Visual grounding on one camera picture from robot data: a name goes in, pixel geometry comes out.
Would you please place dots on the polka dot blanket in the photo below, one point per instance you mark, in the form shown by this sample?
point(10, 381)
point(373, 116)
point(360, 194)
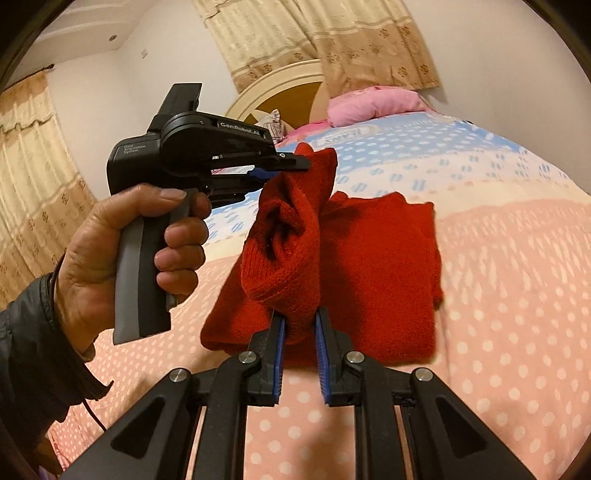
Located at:
point(508, 300)

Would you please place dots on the beige patterned curtain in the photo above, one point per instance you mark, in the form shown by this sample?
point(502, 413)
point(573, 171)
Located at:
point(369, 50)
point(27, 184)

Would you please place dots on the pink pillow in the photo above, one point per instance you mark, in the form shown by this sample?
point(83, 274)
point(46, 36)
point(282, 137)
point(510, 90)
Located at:
point(378, 104)

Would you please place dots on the pink bed sheet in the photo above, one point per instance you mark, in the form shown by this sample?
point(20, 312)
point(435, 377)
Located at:
point(309, 130)

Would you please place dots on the person's left forearm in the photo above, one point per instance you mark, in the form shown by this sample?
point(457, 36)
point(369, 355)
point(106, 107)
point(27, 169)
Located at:
point(32, 360)

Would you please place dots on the person's left hand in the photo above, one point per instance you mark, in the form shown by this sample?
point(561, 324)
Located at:
point(92, 258)

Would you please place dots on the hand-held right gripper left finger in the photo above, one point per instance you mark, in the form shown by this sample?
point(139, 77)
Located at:
point(277, 360)

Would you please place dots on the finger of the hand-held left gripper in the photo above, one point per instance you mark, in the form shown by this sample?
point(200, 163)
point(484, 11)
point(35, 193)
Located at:
point(261, 175)
point(268, 160)

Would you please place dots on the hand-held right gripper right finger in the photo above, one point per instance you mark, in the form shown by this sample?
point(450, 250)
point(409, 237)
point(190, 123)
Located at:
point(323, 360)

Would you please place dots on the cream wooden headboard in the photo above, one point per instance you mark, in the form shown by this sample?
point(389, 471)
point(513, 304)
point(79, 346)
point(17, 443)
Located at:
point(277, 76)

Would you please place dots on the red knitted sweater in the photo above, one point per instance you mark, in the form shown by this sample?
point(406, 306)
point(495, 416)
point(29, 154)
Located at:
point(383, 258)

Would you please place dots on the striped cloth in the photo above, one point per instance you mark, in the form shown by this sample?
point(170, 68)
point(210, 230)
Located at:
point(277, 127)

